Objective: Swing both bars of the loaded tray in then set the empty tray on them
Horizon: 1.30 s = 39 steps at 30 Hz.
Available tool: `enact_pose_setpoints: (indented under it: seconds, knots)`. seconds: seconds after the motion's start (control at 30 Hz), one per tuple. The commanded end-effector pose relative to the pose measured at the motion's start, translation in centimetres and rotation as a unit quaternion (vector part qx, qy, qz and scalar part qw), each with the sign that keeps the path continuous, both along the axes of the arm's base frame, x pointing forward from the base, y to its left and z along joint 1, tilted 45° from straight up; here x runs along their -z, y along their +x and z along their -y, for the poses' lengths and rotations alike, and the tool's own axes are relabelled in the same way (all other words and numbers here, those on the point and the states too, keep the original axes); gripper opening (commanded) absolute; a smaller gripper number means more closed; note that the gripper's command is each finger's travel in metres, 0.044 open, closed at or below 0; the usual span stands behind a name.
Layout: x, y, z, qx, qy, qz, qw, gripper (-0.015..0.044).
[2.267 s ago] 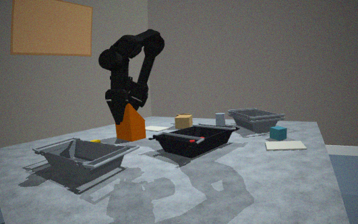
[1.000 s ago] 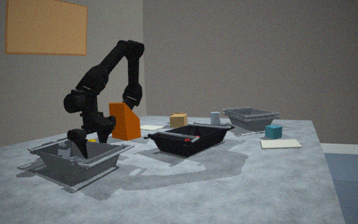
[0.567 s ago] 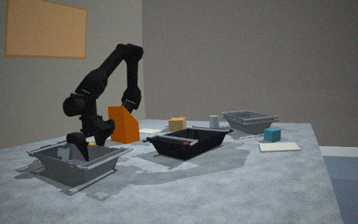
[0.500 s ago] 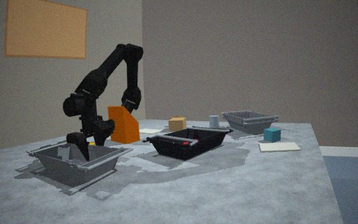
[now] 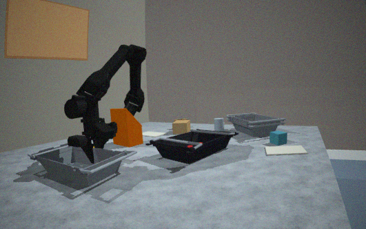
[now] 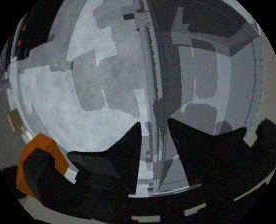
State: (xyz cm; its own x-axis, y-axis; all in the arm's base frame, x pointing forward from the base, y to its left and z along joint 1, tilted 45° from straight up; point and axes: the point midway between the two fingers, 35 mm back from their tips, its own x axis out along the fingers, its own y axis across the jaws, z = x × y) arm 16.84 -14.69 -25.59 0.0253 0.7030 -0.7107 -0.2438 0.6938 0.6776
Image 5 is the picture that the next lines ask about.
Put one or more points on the teal cube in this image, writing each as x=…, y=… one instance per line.
x=278, y=137

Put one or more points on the grey cylinder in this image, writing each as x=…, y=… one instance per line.
x=219, y=124

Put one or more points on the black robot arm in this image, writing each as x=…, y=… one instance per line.
x=86, y=104

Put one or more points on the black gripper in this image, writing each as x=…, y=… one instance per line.
x=85, y=141

